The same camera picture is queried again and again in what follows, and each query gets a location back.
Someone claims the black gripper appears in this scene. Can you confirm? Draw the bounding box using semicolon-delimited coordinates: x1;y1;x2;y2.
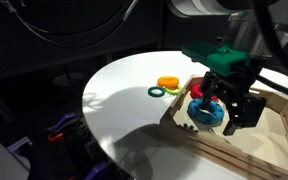
200;64;266;136

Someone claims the blue studded ring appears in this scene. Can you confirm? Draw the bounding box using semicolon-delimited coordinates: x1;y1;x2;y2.
187;97;226;126

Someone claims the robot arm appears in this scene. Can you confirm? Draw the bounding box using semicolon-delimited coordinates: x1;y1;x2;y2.
167;0;288;136

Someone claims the wooden slatted tray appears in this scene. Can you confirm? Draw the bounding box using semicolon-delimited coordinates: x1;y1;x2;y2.
160;76;288;180

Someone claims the purple and orange clamp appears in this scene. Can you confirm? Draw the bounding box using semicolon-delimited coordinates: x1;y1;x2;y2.
47;112;83;143

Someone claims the red ring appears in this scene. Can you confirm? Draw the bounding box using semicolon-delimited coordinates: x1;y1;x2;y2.
189;83;219;103

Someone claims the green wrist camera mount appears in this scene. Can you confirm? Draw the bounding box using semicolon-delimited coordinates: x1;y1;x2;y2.
181;42;250;77

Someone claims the light green ring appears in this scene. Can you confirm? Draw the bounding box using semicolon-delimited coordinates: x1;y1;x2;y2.
164;84;184;96

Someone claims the orange ring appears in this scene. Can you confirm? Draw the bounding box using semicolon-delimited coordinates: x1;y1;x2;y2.
156;75;181;90

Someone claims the dark green ring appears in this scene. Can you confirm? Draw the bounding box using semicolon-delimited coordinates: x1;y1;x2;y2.
147;86;167;98

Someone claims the black cable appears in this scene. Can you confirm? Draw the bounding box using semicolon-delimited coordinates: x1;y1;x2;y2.
249;0;288;102

